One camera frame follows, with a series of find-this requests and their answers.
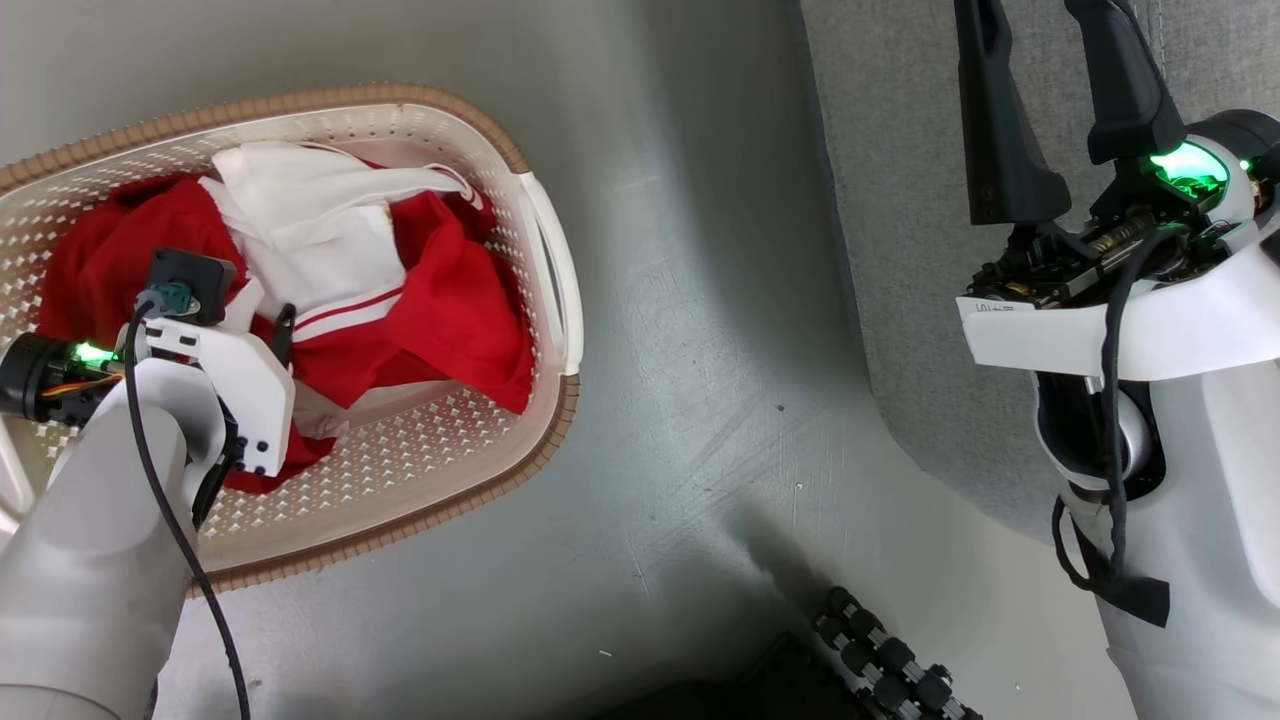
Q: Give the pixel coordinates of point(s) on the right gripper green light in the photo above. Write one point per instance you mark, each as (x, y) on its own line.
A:
(1200, 310)

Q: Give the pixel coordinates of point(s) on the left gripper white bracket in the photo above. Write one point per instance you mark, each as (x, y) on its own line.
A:
(255, 400)

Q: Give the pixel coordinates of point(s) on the red and white garment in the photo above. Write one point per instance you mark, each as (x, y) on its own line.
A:
(450, 310)

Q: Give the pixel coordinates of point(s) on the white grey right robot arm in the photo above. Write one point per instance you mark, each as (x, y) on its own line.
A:
(1220, 500)

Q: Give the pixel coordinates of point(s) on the grey fabric sofa seat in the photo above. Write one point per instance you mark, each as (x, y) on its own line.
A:
(900, 200)

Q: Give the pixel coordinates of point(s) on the white plastic laundry basket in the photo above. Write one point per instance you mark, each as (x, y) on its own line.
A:
(420, 470)

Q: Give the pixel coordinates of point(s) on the black roller robot wheel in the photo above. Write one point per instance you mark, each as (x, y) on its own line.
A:
(885, 660)

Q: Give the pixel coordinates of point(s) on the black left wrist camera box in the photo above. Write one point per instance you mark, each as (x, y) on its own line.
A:
(200, 280)

